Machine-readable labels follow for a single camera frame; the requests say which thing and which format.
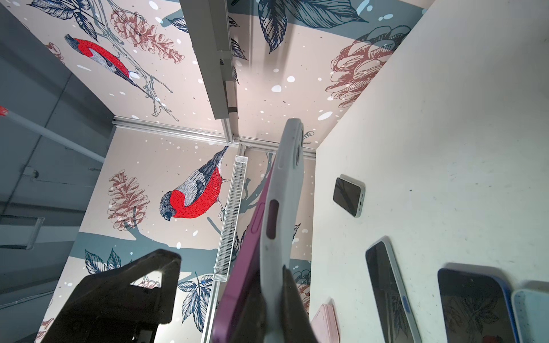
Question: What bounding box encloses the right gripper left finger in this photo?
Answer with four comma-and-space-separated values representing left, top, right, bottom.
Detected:
230, 274, 266, 343

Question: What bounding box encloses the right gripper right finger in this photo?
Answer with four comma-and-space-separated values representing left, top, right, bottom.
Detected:
282, 267, 317, 343

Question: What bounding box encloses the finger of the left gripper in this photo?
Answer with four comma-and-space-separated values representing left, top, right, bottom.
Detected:
42, 250, 182, 342

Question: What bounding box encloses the black phone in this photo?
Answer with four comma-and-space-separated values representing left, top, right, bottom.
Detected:
212, 175, 271, 343
333, 174, 366, 218
365, 236, 422, 343

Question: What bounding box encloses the grey-blue phone case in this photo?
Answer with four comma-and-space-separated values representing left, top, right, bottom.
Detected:
260, 119, 304, 342

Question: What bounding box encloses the light-blue phone case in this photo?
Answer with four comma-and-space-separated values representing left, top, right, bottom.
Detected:
511, 289, 549, 343

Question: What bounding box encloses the pink phone case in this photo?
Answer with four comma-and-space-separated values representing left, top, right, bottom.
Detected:
311, 304, 340, 343

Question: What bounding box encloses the grey ceiling pipe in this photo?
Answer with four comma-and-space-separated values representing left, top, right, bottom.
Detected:
1, 107, 105, 164

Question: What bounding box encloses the black wall basket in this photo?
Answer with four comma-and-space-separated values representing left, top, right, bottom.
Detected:
180, 0, 237, 120

